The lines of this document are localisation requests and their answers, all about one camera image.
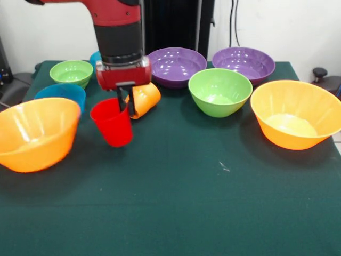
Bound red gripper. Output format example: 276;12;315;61
95;55;152;117

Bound orange plastic cup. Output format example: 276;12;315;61
125;82;162;120

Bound red plastic cup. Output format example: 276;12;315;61
90;98;134;148

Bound small blue plastic bowl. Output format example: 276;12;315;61
34;84;86;115
89;50;103;71

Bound large orange plastic bowl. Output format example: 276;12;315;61
250;79;341;151
0;97;82;173

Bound small green plastic bowl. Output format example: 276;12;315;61
49;59;94;90

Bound purple plastic bowl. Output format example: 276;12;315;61
212;47;276;86
147;47;208;89

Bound medium green plastic bowl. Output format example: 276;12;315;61
188;68;254;118

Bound dark green tablecloth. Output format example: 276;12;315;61
0;60;341;256

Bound black device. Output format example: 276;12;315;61
0;36;13;85

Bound black round knob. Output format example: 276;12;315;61
312;67;328;83

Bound dark brown rounded base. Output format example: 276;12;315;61
314;76;341;101

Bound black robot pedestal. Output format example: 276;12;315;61
141;0;216;62

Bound black wall cable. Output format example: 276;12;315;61
229;0;241;48

